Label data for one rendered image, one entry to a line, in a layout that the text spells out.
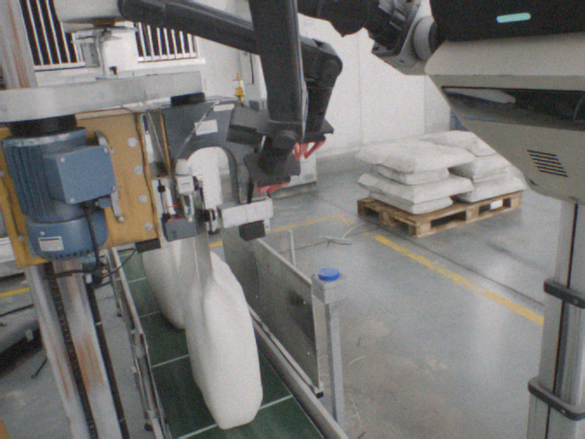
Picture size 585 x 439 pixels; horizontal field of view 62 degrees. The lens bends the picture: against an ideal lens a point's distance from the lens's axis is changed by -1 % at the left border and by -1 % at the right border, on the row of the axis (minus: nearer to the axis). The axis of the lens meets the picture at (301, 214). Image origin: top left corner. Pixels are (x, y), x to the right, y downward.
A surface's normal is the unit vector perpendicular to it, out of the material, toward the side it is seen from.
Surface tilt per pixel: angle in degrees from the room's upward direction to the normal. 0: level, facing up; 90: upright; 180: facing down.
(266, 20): 138
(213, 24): 110
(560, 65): 40
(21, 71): 90
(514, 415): 0
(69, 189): 90
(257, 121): 53
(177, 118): 90
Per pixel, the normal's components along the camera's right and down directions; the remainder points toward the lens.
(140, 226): 0.43, 0.25
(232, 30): 0.23, 0.60
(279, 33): -0.07, 0.93
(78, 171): 0.77, 0.14
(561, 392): -0.90, 0.21
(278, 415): -0.08, -0.95
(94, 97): 0.90, 0.07
